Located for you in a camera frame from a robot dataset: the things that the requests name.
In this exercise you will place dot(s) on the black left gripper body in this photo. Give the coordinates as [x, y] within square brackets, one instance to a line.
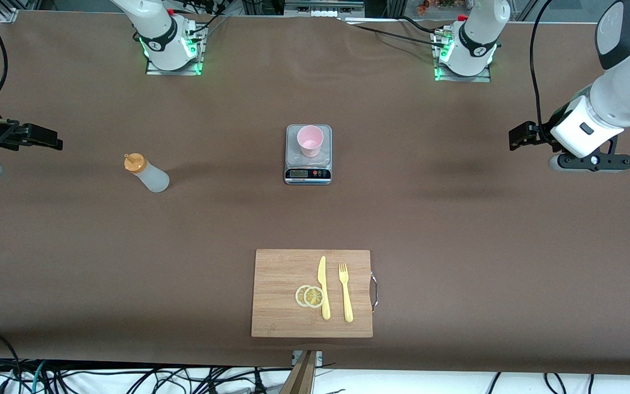
[540, 134]

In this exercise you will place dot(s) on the translucent squeeze bottle orange cap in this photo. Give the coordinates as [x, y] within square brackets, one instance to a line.
[153, 178]

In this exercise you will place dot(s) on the pink plastic cup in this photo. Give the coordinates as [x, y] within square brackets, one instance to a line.
[310, 142]

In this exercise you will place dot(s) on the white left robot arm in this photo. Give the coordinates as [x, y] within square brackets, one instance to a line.
[621, 98]

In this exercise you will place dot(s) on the brown table cover sheet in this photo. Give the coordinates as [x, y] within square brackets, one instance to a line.
[457, 273]

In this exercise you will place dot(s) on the small orange object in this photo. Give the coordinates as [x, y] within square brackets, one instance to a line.
[423, 6]

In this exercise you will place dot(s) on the silver digital kitchen scale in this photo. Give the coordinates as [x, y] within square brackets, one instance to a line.
[308, 174]

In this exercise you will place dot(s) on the white power strip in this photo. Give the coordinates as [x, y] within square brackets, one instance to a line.
[323, 12]

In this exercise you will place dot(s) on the yellow plastic fork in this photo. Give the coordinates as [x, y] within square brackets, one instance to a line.
[347, 301]

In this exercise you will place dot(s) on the yellow plastic knife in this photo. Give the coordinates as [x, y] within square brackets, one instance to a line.
[322, 273]

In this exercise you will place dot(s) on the lemon slice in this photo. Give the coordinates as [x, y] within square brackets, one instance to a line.
[313, 297]
[299, 296]

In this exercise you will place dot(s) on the wooden cutting board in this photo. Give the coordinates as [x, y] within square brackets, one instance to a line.
[282, 273]

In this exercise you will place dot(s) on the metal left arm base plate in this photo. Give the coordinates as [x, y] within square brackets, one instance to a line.
[462, 79]

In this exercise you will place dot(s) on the aluminium frame corner bracket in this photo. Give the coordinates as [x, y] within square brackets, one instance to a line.
[7, 12]

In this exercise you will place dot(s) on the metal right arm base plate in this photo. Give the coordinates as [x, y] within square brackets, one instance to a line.
[173, 72]

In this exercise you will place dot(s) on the small metal bracket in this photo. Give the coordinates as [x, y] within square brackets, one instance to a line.
[319, 358]

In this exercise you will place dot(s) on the wooden post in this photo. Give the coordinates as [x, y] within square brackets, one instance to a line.
[303, 377]

